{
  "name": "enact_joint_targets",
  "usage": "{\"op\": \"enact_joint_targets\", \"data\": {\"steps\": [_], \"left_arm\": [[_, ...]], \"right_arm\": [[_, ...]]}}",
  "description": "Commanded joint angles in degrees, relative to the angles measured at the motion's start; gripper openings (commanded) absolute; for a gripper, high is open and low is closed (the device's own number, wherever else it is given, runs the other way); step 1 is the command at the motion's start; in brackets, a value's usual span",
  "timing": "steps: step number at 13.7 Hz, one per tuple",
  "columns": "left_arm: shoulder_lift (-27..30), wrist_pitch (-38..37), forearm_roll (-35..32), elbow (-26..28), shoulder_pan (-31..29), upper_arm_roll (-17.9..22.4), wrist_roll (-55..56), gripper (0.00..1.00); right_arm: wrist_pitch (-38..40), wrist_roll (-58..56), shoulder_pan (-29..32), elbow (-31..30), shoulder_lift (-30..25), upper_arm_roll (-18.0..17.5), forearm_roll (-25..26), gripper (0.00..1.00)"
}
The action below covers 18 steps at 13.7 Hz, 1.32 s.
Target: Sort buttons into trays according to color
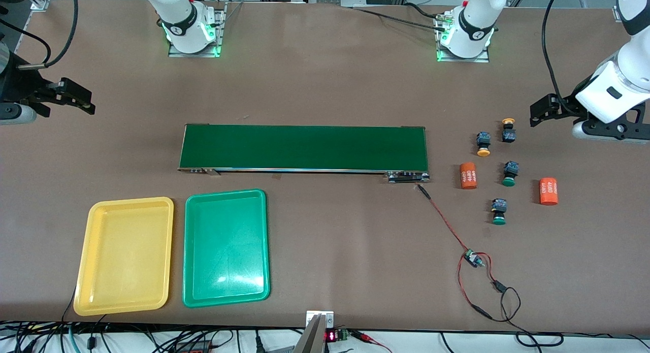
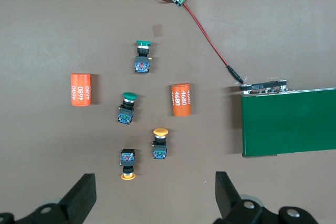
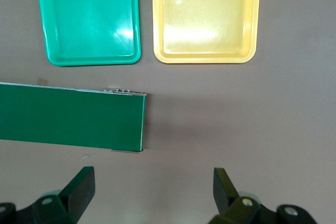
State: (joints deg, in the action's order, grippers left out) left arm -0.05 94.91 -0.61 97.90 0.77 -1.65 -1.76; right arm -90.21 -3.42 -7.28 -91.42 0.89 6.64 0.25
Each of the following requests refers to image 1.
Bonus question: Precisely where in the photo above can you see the green push button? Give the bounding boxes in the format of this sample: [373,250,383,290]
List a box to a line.
[502,161,520,187]
[491,198,508,226]

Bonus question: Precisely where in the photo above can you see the orange cylinder white print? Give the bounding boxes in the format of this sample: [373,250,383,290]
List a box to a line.
[539,178,559,205]
[460,163,478,189]

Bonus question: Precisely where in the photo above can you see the yellow plastic tray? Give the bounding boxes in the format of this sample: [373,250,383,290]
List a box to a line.
[73,197,175,316]

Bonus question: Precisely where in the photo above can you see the green plastic tray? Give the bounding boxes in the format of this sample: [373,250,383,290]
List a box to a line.
[182,189,271,308]

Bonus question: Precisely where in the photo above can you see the green conveyor belt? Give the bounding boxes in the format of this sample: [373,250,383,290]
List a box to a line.
[178,123,431,184]

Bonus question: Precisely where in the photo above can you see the red alligator clip lead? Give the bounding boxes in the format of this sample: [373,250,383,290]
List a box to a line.
[350,330,392,353]

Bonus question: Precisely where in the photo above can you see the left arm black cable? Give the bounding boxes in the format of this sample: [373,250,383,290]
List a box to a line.
[542,0,579,115]

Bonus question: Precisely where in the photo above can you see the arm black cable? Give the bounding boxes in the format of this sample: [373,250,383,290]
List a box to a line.
[0,0,79,69]
[542,0,579,115]

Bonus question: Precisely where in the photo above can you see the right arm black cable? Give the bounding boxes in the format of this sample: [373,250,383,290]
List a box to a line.
[0,0,79,69]

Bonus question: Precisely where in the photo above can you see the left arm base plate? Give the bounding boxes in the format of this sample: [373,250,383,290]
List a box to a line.
[436,8,491,63]

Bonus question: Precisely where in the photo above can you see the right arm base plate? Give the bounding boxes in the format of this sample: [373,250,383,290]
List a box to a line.
[168,2,227,58]

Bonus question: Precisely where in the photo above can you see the red black wire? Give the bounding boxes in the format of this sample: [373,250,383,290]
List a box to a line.
[416,184,521,323]

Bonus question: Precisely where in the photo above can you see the black cable on table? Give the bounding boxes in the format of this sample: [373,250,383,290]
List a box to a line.
[353,2,450,31]

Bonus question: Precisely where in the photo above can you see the black looped cable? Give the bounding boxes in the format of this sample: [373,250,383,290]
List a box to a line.
[439,287,650,353]

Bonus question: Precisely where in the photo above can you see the tangled black cable bundle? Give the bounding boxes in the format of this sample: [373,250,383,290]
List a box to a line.
[0,287,305,353]

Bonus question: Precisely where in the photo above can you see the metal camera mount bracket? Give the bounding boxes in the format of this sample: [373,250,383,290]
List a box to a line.
[306,310,334,353]

